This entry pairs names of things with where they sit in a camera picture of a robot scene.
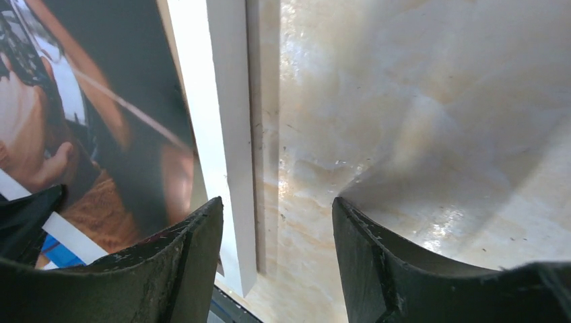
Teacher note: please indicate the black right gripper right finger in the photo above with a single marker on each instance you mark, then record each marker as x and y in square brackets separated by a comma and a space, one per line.
[387, 278]

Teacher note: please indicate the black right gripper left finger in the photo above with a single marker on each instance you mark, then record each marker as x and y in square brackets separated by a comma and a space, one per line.
[167, 277]

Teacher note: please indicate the printed photo with backing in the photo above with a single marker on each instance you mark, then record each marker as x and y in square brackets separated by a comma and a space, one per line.
[91, 101]

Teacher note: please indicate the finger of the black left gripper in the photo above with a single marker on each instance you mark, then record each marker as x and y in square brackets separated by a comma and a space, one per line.
[22, 235]

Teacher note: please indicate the white wooden photo frame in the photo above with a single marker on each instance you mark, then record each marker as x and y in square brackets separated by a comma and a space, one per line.
[209, 43]

